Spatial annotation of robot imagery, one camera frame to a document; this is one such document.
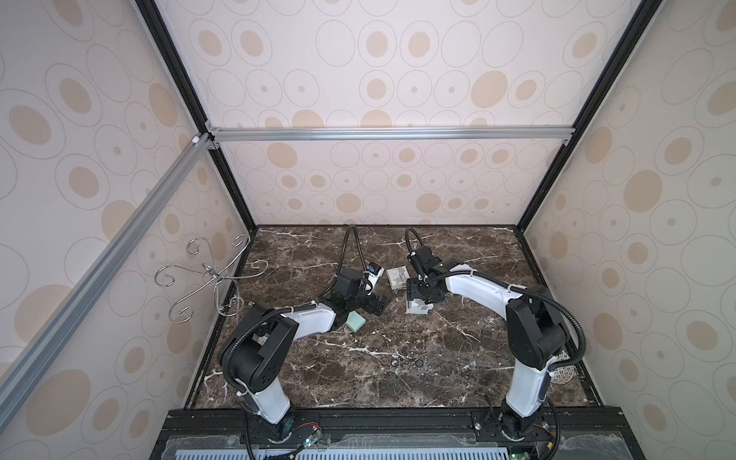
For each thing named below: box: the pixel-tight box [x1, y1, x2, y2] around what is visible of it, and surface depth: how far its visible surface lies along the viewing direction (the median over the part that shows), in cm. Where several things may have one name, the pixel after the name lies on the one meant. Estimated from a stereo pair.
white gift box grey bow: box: [385, 265, 411, 292], surface depth 102 cm
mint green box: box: [345, 310, 367, 333], surface depth 92 cm
